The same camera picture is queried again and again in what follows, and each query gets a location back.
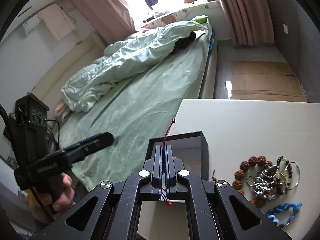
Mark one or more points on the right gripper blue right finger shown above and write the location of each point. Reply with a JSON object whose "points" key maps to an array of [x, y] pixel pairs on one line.
{"points": [[174, 184]]}

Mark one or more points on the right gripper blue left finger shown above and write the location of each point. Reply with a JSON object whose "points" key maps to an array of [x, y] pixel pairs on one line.
{"points": [[153, 189]]}

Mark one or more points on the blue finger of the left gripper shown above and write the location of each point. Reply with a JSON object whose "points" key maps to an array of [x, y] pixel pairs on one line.
{"points": [[80, 150]]}

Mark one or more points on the black jewelry box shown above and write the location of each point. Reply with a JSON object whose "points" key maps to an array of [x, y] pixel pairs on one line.
{"points": [[192, 149]]}

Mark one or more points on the silver chain jewelry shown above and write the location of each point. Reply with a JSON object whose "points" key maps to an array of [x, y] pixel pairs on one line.
{"points": [[264, 184]]}

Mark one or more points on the person's left hand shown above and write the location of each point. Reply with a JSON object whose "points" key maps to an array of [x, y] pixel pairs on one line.
{"points": [[45, 210]]}

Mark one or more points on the bed with green sheet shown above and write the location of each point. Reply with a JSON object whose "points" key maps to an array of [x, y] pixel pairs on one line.
{"points": [[135, 110]]}

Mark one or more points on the light green duvet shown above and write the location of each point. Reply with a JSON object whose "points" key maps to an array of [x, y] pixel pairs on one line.
{"points": [[123, 60]]}

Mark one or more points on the black garment on bed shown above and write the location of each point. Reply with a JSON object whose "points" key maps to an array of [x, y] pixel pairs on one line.
{"points": [[183, 43]]}

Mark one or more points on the flattened cardboard on floor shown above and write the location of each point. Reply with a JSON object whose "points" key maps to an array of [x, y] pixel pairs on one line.
{"points": [[263, 80]]}

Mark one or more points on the white air conditioner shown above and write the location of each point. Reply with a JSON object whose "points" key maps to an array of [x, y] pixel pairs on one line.
{"points": [[31, 24]]}

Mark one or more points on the beige hanging cloth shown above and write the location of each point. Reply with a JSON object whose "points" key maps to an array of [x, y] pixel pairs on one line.
{"points": [[57, 21]]}

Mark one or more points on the green tissue box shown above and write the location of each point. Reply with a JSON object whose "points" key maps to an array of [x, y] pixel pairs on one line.
{"points": [[201, 19]]}

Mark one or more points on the pink left curtain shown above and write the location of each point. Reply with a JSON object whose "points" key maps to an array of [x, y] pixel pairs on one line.
{"points": [[110, 18]]}

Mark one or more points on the pink curtain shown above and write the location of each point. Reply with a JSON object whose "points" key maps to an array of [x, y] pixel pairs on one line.
{"points": [[110, 18], [249, 21]]}

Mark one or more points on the patterned window seat cushion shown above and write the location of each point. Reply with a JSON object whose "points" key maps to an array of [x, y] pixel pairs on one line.
{"points": [[179, 15]]}

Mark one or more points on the pink right curtain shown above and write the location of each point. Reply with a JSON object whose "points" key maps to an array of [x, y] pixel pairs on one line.
{"points": [[249, 21]]}

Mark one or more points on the white wall socket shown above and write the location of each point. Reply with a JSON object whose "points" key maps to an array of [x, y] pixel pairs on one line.
{"points": [[285, 27]]}

